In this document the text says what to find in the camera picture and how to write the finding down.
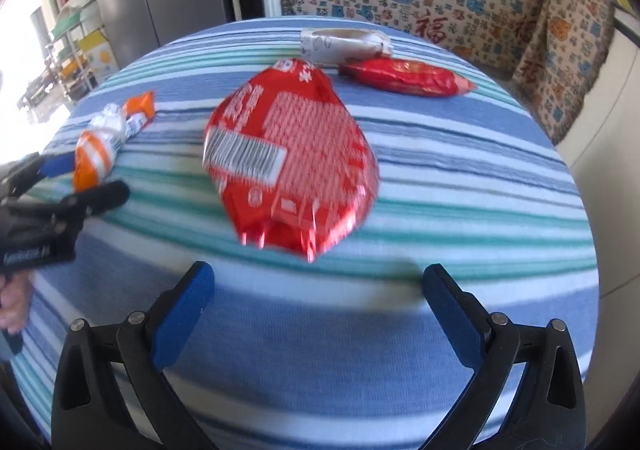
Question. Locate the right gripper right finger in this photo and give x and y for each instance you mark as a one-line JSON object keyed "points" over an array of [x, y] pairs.
{"points": [[489, 350]]}

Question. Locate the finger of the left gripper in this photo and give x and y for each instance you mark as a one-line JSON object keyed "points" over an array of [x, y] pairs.
{"points": [[23, 218], [20, 176]]}

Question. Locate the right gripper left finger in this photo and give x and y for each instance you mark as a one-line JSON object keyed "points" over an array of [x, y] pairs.
{"points": [[156, 342]]}

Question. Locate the orange white small wrapper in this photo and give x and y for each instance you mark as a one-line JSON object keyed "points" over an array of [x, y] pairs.
{"points": [[98, 146]]}

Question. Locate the red round snack bag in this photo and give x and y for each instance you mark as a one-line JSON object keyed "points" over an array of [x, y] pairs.
{"points": [[292, 166]]}

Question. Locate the long red snack packet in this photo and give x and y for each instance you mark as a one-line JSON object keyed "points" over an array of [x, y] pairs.
{"points": [[408, 77]]}

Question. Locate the floral paper tissue pack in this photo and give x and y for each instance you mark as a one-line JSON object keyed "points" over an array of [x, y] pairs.
{"points": [[338, 46]]}

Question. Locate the person's left hand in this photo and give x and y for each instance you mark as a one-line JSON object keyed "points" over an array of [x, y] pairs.
{"points": [[15, 298]]}

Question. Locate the white storage rack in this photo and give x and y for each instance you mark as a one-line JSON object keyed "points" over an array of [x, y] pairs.
{"points": [[64, 63]]}

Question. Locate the yellow green cardboard box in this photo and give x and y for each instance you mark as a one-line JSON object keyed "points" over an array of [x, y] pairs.
{"points": [[99, 55]]}

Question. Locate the blue striped tablecloth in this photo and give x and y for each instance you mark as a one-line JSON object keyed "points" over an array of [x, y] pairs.
{"points": [[342, 352]]}

